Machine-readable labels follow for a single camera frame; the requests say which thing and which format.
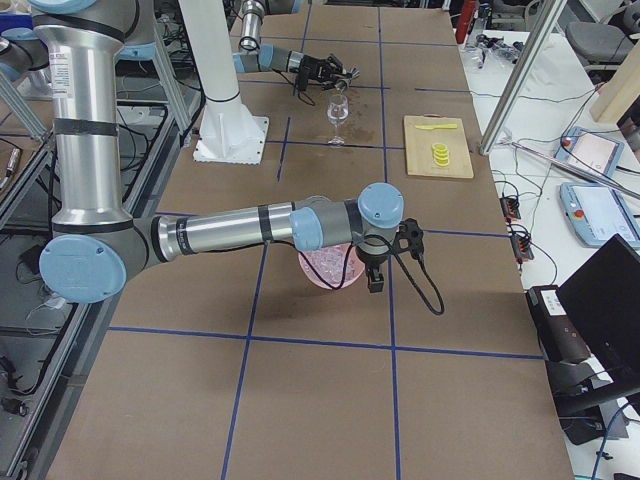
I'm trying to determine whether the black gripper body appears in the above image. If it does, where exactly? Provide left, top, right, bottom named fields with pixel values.
left=295, top=54, right=336, bottom=93
left=356, top=234, right=390, bottom=273

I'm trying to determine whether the steel double jigger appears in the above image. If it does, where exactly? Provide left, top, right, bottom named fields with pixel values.
left=333, top=68, right=360, bottom=93

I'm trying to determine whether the clear wine glass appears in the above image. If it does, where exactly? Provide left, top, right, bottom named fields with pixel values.
left=327, top=93, right=349, bottom=146

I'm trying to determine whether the pile of clear ice cubes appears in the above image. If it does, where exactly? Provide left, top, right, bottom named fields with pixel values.
left=304, top=245, right=363, bottom=284

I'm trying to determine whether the pink bowl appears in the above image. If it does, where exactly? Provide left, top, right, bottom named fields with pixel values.
left=297, top=243, right=365, bottom=290

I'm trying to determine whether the bamboo cutting board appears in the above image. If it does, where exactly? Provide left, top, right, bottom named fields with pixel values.
left=403, top=115, right=474, bottom=179

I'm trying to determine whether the yellow plastic knife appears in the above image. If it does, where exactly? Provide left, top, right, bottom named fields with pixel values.
left=414, top=123, right=458, bottom=131

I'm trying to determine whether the metal rod with green tip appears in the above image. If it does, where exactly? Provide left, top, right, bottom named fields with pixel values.
left=502, top=140, right=640, bottom=200

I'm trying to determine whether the blue teach pendant near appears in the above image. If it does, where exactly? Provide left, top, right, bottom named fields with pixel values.
left=559, top=182, right=639, bottom=249

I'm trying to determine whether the blue teach pendant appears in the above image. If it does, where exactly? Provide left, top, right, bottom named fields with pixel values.
left=555, top=127, right=624, bottom=177
left=559, top=182, right=639, bottom=249

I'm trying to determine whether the blue teach pendant far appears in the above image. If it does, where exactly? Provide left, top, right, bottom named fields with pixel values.
left=555, top=127, right=624, bottom=177

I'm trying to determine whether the grey office chair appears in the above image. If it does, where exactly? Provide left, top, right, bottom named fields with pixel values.
left=565, top=1, right=639, bottom=84

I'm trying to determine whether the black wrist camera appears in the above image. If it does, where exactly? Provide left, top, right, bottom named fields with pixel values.
left=394, top=218, right=425, bottom=262

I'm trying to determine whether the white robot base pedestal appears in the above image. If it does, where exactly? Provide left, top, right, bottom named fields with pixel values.
left=179, top=0, right=269, bottom=165

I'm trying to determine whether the aluminium frame post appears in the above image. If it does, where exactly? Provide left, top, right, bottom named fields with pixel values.
left=479, top=0, right=567, bottom=156

